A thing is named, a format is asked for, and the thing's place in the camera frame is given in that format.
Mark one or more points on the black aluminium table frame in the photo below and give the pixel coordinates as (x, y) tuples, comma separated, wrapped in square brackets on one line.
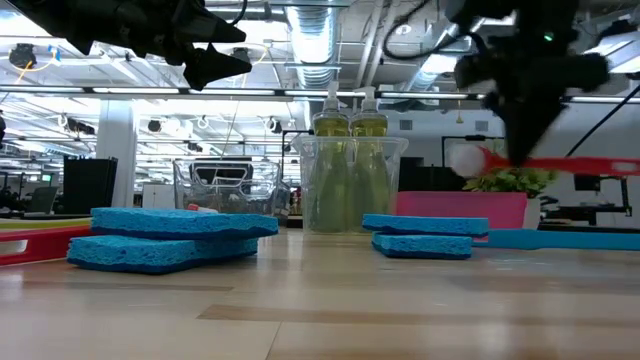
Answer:
[(590, 227)]

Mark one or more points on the silver ceiling duct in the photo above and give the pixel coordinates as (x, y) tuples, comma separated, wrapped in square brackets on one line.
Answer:
[(312, 45)]

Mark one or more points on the red dish brush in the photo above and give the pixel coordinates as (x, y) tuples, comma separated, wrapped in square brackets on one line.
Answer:
[(40, 245), (575, 165)]

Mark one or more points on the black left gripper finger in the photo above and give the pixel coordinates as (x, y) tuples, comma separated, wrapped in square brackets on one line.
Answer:
[(215, 65), (215, 22)]

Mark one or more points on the blue sponge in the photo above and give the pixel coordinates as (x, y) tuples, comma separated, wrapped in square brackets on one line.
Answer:
[(422, 246), (160, 252), (425, 225), (185, 222)]

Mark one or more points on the shallow clear plastic bin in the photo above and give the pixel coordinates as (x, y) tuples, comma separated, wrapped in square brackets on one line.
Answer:
[(227, 190)]

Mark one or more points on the yellow-green dish brush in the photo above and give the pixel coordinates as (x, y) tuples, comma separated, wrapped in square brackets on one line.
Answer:
[(45, 223)]

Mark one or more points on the black background monitor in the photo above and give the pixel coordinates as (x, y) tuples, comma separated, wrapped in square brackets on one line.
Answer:
[(417, 175)]

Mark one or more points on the blue dish brush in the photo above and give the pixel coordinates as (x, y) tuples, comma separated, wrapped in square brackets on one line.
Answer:
[(560, 240)]

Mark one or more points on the red plastic bin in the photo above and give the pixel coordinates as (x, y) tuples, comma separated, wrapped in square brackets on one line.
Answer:
[(460, 210)]

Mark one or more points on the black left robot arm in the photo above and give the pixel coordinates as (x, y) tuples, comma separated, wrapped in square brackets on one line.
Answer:
[(75, 20)]

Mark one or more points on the white pillar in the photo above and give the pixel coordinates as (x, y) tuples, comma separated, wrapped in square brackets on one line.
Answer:
[(116, 150)]

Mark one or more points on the tall clear plastic bin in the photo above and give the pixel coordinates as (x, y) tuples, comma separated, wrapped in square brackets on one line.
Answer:
[(302, 190)]

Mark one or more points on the clear soap pump bottle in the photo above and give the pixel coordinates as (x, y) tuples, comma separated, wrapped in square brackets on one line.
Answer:
[(370, 165), (330, 165)]

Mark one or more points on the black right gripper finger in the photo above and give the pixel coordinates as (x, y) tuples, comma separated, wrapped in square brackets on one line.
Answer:
[(550, 80), (500, 85)]

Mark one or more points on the small green potted plant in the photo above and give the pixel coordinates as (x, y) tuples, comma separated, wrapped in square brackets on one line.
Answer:
[(510, 180)]

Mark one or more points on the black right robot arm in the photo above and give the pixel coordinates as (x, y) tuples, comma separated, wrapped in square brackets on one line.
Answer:
[(500, 10)]

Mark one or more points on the black partition screen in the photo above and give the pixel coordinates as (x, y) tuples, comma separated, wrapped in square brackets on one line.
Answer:
[(90, 185)]

